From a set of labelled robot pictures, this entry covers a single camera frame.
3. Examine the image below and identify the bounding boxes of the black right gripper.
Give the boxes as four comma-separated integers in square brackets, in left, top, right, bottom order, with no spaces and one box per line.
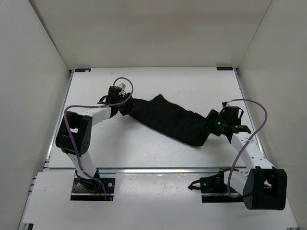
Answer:
[199,110,227,136]

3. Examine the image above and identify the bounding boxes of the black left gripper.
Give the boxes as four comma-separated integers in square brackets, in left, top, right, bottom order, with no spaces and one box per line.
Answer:
[117,92,141,116]

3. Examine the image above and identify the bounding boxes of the black pleated skirt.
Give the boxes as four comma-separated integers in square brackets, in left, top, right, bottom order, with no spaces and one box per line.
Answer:
[130,94,210,147]

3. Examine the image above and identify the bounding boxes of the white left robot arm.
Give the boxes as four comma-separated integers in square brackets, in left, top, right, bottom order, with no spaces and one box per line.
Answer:
[56,83,135,191]

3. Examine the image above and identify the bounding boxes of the left blue corner label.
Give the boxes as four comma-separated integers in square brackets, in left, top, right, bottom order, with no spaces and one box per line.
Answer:
[74,68,91,72]

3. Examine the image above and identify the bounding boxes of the blue corner label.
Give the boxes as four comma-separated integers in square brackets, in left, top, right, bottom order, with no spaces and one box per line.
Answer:
[216,67,233,71]
[74,68,91,72]

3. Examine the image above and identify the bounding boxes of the right blue corner label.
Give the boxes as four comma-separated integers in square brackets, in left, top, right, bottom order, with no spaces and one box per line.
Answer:
[216,67,233,71]

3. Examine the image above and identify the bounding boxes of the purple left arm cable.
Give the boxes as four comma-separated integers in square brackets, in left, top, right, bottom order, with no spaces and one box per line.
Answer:
[65,77,134,201]

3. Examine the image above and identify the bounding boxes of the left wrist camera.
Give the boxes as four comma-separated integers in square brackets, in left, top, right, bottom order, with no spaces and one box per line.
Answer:
[118,83,126,96]

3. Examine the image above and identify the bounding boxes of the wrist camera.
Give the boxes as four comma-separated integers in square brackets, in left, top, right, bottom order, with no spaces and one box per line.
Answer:
[118,83,126,96]
[222,101,232,109]

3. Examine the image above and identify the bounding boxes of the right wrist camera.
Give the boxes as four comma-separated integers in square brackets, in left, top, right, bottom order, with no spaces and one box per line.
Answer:
[222,101,232,109]

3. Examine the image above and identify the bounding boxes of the aluminium right side rail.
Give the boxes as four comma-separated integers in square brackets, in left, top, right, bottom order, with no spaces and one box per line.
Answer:
[234,68,266,157]

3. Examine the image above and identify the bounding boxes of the aluminium rail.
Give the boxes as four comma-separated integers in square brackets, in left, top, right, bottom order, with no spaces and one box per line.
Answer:
[234,68,266,157]
[43,167,248,175]
[45,69,74,163]

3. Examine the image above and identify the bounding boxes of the aluminium left side rail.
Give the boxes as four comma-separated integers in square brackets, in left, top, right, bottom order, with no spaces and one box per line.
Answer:
[45,69,74,163]

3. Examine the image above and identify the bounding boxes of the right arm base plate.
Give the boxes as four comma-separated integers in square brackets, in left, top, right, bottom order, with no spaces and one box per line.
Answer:
[188,171,243,203]

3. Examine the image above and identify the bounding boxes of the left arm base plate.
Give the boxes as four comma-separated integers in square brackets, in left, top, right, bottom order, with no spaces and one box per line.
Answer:
[70,175,116,202]

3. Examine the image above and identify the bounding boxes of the aluminium front rail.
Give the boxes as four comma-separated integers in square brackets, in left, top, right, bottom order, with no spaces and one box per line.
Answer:
[43,167,248,175]

